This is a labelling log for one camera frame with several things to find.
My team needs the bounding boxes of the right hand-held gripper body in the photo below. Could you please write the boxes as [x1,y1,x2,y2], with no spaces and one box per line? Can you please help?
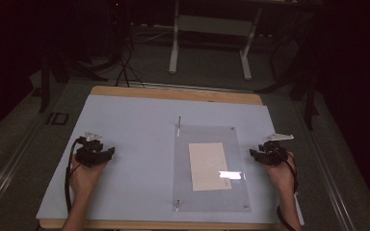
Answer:
[258,133,295,167]

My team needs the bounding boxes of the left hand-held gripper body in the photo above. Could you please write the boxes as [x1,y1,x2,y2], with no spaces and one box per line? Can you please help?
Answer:
[75,131,109,168]

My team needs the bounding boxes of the photo print card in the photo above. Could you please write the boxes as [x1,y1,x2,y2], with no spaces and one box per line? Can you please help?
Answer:
[188,141,233,193]

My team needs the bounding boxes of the clear acrylic frame sheet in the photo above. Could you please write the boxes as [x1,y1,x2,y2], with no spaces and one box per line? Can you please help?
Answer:
[172,124,252,214]

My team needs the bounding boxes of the person's left hand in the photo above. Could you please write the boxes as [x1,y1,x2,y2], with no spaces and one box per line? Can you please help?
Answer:
[69,155,109,195]

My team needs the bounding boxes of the person's right hand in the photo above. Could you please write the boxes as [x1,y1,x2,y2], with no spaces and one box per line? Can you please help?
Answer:
[264,151,299,194]

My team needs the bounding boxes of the black metal stand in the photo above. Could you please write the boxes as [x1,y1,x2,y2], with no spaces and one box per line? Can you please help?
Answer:
[38,47,110,114]
[255,30,321,132]

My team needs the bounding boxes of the metal floor rail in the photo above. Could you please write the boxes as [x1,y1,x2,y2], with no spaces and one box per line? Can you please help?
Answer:
[0,118,47,222]
[291,99,357,231]

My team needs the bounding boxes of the black floor cables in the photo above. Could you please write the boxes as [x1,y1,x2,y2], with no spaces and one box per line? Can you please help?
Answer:
[115,39,146,89]

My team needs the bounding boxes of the white floor cable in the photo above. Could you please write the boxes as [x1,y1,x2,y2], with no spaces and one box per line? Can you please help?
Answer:
[130,29,175,45]

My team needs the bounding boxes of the white metal desk frame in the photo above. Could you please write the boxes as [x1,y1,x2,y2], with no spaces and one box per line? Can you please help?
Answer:
[168,0,265,82]

